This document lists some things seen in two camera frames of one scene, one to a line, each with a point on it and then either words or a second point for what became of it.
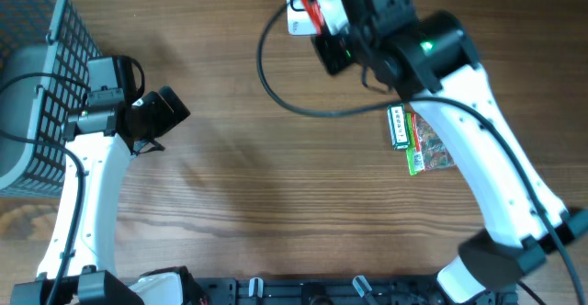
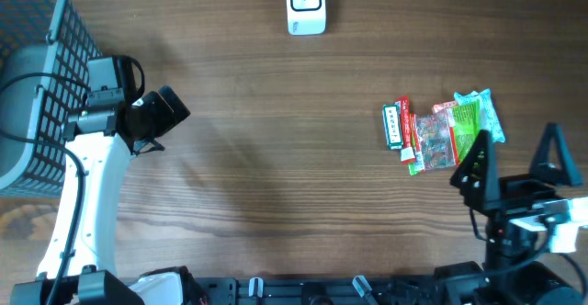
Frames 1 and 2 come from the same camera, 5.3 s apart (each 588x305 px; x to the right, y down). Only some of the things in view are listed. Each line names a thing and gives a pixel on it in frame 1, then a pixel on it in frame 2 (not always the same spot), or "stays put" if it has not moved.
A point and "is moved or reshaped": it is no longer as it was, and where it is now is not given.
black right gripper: x=332 y=54 -> x=519 y=191
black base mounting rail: x=360 y=290 stays put
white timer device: x=299 y=22 stays put
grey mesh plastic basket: x=45 y=48 stays put
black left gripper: x=162 y=110 stays put
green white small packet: x=399 y=128 is moved or reshaped
